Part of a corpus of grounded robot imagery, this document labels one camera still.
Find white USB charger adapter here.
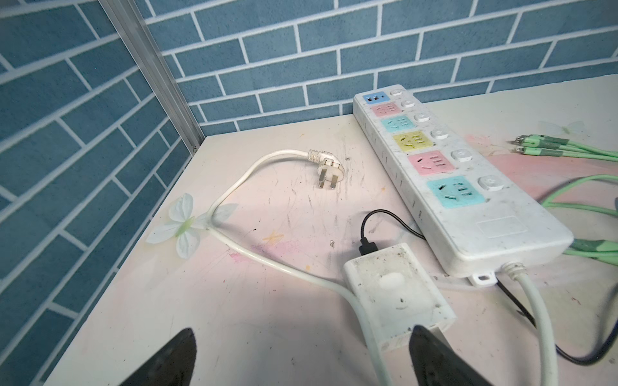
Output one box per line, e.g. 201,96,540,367
344,243,456,352

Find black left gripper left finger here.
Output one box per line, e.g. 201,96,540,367
121,327,197,386

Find light green charger cable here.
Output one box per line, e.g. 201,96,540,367
511,133,618,267

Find white power strip cord plug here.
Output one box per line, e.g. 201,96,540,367
206,150,558,385

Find white power strip colourful sockets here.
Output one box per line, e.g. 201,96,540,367
352,85,574,287

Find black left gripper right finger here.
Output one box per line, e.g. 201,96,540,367
409,325,491,386

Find black USB cable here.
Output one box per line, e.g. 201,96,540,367
358,208,618,366

